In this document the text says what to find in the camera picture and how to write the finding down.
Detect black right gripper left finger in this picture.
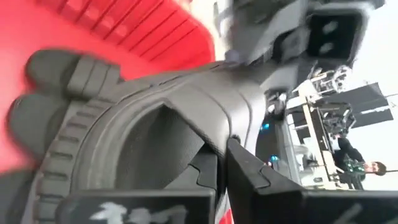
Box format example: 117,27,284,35
55,146,218,224

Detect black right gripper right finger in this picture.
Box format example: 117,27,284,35
225,138,398,224

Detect black rubber slide sandal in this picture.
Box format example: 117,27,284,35
7,93,71,159
32,60,271,224
24,49,124,100

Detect red plastic bin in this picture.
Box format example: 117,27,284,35
0,0,216,175

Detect light wood workbench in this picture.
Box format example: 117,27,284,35
264,63,358,191

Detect person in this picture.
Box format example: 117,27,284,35
331,136,388,191

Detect black panel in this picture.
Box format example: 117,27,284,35
323,82,395,129

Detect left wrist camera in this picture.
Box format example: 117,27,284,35
306,6,368,63

